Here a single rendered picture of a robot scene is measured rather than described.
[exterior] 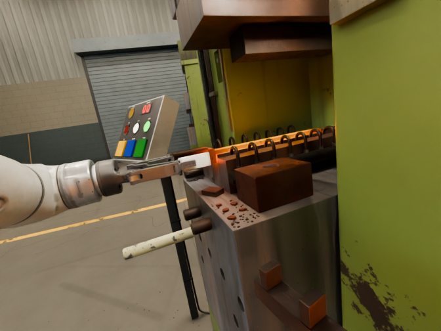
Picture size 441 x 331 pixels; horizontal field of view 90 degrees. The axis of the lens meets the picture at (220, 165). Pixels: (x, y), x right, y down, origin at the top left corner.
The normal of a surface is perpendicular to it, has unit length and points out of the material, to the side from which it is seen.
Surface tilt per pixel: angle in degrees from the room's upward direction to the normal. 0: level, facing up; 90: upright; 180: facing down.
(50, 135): 90
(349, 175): 90
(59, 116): 90
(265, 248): 90
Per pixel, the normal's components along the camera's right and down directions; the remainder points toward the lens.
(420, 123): -0.92, 0.22
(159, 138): 0.72, 0.04
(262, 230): 0.36, 0.15
